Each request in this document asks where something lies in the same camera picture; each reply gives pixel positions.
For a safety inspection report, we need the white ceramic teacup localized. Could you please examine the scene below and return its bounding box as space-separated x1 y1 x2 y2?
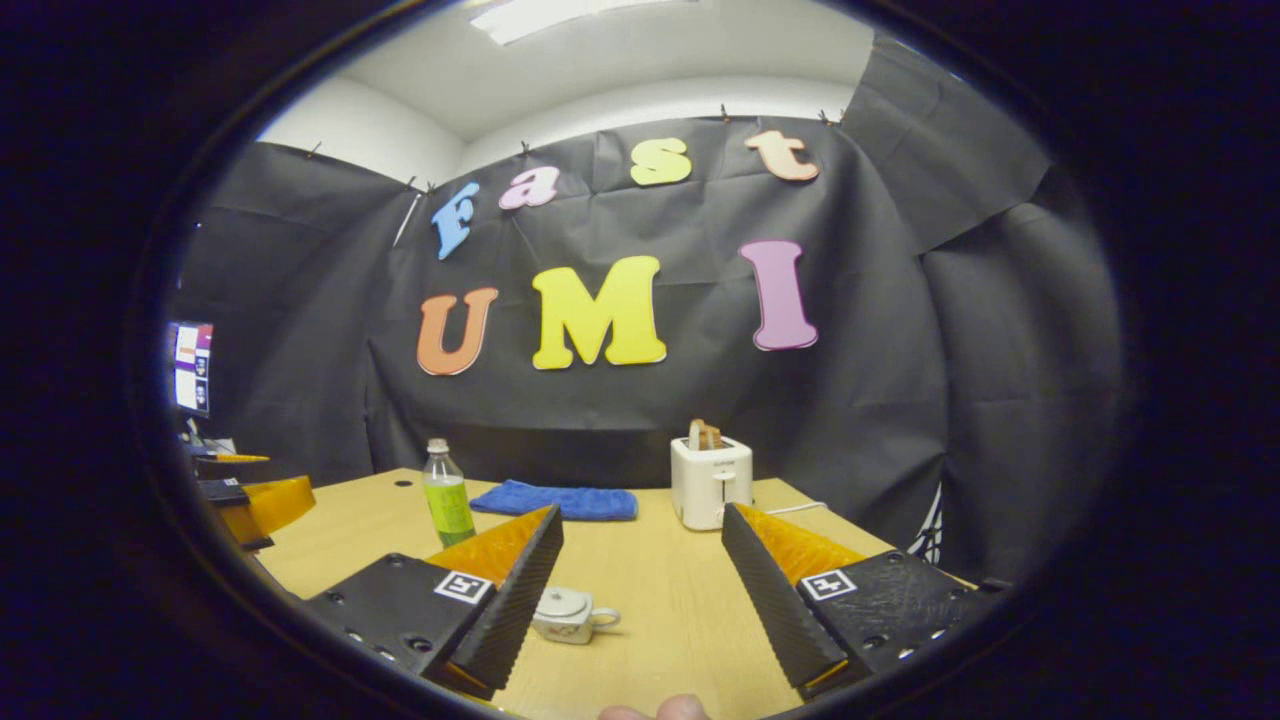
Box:
530 587 622 646

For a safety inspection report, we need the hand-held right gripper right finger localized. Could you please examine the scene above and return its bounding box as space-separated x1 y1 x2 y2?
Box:
720 503 1009 701

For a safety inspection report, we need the blue towel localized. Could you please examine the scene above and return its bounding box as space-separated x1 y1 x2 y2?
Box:
469 479 640 523

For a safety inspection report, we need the computer monitor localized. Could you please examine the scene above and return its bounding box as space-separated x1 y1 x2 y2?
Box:
169 320 215 419

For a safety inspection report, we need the green label water bottle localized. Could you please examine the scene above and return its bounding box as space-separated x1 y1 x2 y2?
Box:
423 438 478 549

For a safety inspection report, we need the white toaster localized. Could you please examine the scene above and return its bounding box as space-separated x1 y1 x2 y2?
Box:
670 436 755 532

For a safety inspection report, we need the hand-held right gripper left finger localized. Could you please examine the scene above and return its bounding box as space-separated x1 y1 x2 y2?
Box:
303 503 567 701

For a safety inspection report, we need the ceiling light panel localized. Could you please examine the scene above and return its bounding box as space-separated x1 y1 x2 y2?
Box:
468 0 691 47

